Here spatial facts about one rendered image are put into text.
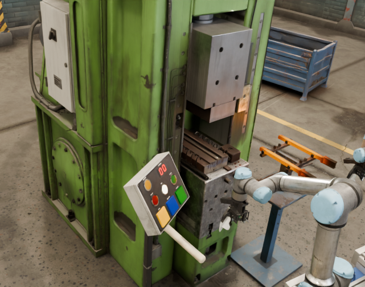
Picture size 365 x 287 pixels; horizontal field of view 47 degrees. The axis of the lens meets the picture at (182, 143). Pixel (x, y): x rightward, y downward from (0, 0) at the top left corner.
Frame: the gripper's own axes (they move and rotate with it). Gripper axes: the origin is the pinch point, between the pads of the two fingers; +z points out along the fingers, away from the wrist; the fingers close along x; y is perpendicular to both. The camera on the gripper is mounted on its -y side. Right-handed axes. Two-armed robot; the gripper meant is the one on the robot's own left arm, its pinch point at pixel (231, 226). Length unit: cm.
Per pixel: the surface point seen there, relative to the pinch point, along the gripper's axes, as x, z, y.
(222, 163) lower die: 29, -1, -49
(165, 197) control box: -27.0, -12.5, -20.9
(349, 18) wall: 683, 61, -496
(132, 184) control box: -45, -26, -21
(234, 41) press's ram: 25, -78, -48
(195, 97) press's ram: 7, -47, -53
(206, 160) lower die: 17, -5, -50
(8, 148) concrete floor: -65, 93, -280
